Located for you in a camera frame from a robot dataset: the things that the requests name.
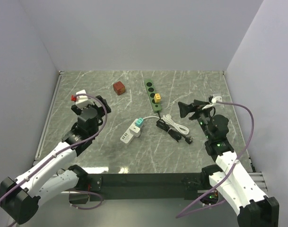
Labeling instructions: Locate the purple cable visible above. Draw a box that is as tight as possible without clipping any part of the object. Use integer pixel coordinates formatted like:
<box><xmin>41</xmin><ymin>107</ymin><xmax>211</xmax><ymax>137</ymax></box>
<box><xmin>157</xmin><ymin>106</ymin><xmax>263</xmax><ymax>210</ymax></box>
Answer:
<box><xmin>175</xmin><ymin>100</ymin><xmax>255</xmax><ymax>218</ymax></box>
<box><xmin>0</xmin><ymin>94</ymin><xmax>108</xmax><ymax>227</ymax></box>

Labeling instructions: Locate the teal plug adapter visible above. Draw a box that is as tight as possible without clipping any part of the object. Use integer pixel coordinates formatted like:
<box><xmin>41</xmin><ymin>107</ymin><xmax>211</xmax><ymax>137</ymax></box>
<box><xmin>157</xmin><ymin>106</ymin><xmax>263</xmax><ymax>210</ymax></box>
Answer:
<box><xmin>135</xmin><ymin>118</ymin><xmax>144</xmax><ymax>128</ymax></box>

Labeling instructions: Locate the white power strip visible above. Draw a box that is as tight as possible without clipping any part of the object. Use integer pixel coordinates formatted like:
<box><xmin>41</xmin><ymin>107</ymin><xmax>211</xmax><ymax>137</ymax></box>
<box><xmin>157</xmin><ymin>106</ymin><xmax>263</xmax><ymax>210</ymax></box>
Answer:
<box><xmin>120</xmin><ymin>118</ymin><xmax>137</xmax><ymax>144</ymax></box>

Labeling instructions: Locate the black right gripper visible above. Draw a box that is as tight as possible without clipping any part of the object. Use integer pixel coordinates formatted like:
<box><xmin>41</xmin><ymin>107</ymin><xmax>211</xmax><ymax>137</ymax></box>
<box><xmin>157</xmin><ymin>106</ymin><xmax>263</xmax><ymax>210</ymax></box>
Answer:
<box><xmin>178</xmin><ymin>99</ymin><xmax>214</xmax><ymax>140</ymax></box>

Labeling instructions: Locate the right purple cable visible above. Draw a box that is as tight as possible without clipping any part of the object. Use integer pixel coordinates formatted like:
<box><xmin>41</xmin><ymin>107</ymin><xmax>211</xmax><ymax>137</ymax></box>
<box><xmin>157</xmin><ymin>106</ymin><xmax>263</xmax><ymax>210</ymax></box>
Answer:
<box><xmin>175</xmin><ymin>100</ymin><xmax>255</xmax><ymax>218</ymax></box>

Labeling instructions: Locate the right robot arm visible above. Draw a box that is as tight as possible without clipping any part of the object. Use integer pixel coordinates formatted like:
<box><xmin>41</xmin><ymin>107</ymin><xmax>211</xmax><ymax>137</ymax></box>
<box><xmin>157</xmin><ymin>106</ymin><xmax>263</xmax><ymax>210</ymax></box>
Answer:
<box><xmin>178</xmin><ymin>96</ymin><xmax>279</xmax><ymax>227</ymax></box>

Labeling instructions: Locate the white plug adapter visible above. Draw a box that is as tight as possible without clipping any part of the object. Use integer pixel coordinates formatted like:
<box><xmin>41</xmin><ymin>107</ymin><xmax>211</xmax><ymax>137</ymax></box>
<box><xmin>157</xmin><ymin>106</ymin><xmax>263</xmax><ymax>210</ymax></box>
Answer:
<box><xmin>129</xmin><ymin>125</ymin><xmax>141</xmax><ymax>137</ymax></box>

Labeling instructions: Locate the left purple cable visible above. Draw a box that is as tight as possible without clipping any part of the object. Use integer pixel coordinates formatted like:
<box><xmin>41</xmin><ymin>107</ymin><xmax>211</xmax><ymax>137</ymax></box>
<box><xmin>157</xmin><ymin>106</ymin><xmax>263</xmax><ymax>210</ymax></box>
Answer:
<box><xmin>0</xmin><ymin>94</ymin><xmax>108</xmax><ymax>227</ymax></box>

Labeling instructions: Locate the yellow plug adapter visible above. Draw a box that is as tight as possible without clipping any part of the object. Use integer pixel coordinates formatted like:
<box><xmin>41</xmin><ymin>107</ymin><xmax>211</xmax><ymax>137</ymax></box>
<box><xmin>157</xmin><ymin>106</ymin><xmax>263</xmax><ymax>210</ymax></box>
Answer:
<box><xmin>154</xmin><ymin>93</ymin><xmax>161</xmax><ymax>104</ymax></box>

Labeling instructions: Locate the black coiled cable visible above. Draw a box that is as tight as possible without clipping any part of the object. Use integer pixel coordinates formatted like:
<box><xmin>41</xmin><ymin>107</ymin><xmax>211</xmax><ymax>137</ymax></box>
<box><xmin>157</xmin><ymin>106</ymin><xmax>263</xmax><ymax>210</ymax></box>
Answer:
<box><xmin>156</xmin><ymin>111</ymin><xmax>195</xmax><ymax>144</ymax></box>

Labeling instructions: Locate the green power strip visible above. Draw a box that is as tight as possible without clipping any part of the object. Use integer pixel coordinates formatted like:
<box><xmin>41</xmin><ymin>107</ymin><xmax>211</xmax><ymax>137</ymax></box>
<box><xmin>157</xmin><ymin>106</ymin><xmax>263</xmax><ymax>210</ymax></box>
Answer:
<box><xmin>144</xmin><ymin>79</ymin><xmax>162</xmax><ymax>113</ymax></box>

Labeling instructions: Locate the black base beam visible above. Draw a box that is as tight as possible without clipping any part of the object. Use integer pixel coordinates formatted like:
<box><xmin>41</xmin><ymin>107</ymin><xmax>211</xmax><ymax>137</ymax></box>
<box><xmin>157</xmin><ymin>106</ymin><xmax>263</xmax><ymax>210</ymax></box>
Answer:
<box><xmin>61</xmin><ymin>173</ymin><xmax>220</xmax><ymax>203</ymax></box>

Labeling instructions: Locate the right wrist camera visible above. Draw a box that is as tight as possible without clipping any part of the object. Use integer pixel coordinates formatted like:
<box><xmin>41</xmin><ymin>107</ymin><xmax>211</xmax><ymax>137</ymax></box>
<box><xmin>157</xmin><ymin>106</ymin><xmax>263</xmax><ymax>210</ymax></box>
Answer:
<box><xmin>202</xmin><ymin>94</ymin><xmax>223</xmax><ymax>110</ymax></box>

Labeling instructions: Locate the red plug adapter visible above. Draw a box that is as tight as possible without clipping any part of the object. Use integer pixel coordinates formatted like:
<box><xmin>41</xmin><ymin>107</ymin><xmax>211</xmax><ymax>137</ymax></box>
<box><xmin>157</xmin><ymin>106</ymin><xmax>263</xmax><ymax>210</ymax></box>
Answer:
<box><xmin>113</xmin><ymin>81</ymin><xmax>126</xmax><ymax>96</ymax></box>

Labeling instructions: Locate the aluminium frame rail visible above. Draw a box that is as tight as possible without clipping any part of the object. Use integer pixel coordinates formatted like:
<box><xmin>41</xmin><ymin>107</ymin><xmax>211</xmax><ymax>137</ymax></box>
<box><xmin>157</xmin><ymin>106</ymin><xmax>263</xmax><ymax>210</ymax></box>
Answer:
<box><xmin>249</xmin><ymin>172</ymin><xmax>268</xmax><ymax>192</ymax></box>

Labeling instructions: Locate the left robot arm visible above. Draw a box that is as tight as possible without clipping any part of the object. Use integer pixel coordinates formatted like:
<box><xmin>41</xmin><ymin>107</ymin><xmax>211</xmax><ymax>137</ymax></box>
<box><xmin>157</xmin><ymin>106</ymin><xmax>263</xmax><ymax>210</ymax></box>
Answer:
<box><xmin>0</xmin><ymin>93</ymin><xmax>111</xmax><ymax>225</ymax></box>

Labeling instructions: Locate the white coiled cable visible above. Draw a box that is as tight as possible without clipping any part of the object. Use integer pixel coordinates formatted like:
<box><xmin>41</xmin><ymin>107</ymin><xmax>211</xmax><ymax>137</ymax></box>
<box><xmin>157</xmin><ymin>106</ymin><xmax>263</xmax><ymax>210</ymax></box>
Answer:
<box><xmin>142</xmin><ymin>114</ymin><xmax>191</xmax><ymax>136</ymax></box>

